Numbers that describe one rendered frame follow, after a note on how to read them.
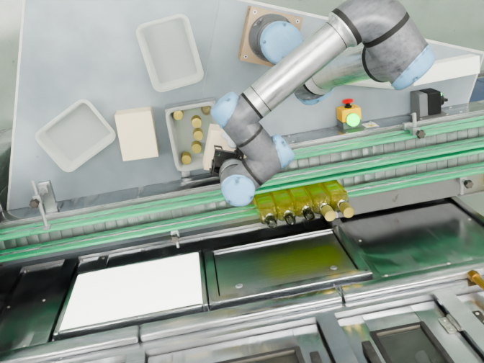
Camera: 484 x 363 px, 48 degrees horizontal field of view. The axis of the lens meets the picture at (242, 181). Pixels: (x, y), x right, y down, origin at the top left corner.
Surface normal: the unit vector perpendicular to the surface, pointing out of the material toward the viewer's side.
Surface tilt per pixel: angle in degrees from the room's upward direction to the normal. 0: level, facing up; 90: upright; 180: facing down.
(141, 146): 0
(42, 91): 0
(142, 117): 0
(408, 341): 90
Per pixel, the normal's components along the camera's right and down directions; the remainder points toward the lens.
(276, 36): 0.00, 0.23
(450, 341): -0.14, -0.93
